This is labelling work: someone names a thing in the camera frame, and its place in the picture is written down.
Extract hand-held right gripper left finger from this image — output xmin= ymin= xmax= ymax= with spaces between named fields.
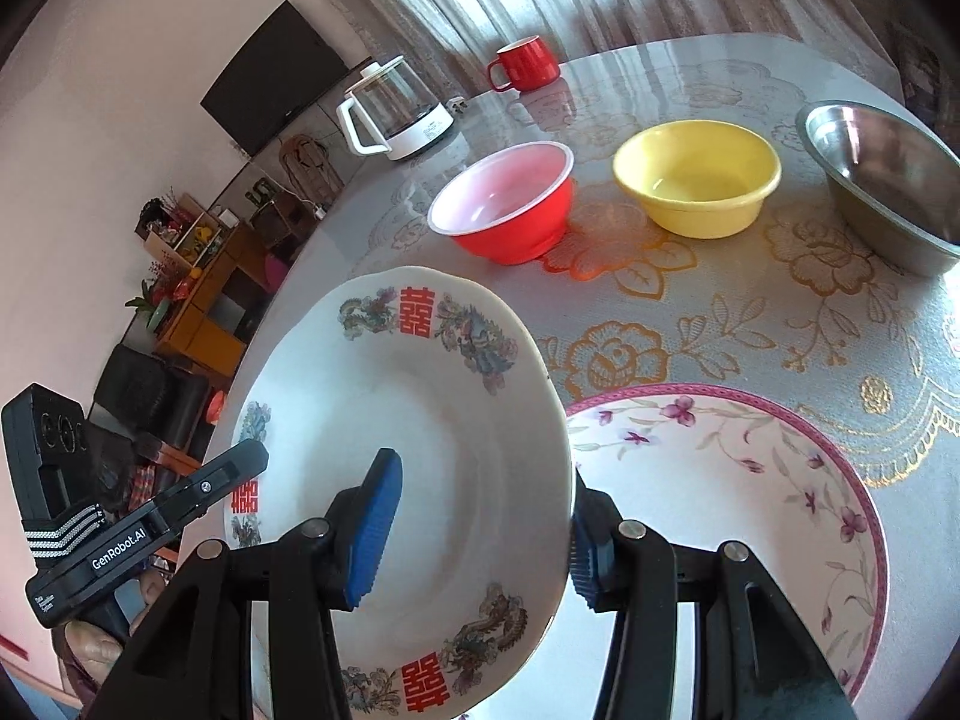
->
xmin=90 ymin=448 xmax=406 ymax=720

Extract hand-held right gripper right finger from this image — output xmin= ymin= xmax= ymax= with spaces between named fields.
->
xmin=568 ymin=469 xmax=852 ymax=720

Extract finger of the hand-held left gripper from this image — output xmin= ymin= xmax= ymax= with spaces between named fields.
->
xmin=152 ymin=440 xmax=270 ymax=538

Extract white plate with red print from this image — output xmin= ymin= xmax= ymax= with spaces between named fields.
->
xmin=223 ymin=265 xmax=577 ymax=718

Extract pink-rimmed floral plate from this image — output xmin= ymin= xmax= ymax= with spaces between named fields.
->
xmin=480 ymin=382 xmax=890 ymax=720

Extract red plastic bowl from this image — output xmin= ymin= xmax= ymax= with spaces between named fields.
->
xmin=427 ymin=141 xmax=576 ymax=266

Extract yellow plastic bowl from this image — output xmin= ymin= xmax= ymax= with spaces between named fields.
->
xmin=613 ymin=120 xmax=782 ymax=239

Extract stainless steel bowl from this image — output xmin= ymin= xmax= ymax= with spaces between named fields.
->
xmin=795 ymin=100 xmax=960 ymax=277

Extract person's left hand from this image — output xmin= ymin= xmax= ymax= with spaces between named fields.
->
xmin=52 ymin=572 xmax=170 ymax=697

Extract black sofa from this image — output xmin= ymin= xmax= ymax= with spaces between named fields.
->
xmin=90 ymin=345 xmax=212 ymax=470

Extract wooden cabinet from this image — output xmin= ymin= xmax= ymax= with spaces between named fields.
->
xmin=154 ymin=225 xmax=275 ymax=380

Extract cardboard box of ornaments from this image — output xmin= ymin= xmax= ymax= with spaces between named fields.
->
xmin=135 ymin=192 xmax=227 ymax=268

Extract floral lace tablecloth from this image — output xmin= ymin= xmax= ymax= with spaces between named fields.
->
xmin=217 ymin=34 xmax=960 ymax=720

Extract black flat television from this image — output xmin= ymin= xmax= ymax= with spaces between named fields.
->
xmin=200 ymin=0 xmax=347 ymax=156

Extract red mug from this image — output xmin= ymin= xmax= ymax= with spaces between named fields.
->
xmin=486 ymin=36 xmax=562 ymax=94

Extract glass kettle with white handle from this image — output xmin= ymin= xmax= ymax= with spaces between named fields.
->
xmin=335 ymin=54 xmax=456 ymax=162

